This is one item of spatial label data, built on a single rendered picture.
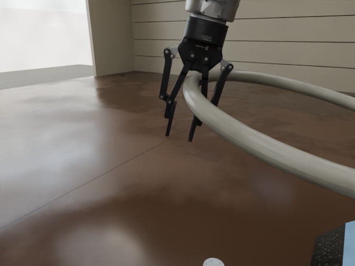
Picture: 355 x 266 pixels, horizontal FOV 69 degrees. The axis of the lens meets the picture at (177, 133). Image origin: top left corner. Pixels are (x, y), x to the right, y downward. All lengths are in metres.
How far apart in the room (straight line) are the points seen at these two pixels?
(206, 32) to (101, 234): 1.49
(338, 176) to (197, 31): 0.30
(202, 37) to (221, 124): 0.18
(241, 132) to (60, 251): 1.52
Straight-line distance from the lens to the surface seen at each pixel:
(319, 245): 0.67
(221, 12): 0.46
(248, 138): 0.32
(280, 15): 6.70
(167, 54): 0.49
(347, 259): 0.60
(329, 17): 6.52
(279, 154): 0.31
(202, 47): 0.49
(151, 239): 1.68
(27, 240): 1.89
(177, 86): 0.50
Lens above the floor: 1.15
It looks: 21 degrees down
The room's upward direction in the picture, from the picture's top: straight up
